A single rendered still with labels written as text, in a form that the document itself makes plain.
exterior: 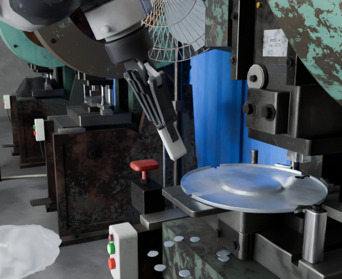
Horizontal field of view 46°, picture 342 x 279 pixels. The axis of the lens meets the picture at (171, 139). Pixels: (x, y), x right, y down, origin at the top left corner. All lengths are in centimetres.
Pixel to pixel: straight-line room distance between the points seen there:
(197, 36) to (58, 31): 72
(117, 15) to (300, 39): 29
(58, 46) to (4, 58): 528
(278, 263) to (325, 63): 44
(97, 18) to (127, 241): 55
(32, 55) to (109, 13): 309
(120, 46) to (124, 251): 53
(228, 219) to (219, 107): 246
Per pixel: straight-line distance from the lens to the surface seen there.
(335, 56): 43
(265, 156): 279
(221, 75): 323
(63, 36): 199
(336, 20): 40
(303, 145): 79
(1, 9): 70
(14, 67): 726
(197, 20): 154
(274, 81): 83
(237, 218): 81
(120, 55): 64
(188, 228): 96
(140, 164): 106
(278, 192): 81
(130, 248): 100
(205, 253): 86
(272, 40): 83
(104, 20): 63
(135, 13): 64
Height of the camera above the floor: 105
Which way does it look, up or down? 12 degrees down
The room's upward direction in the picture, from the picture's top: straight up
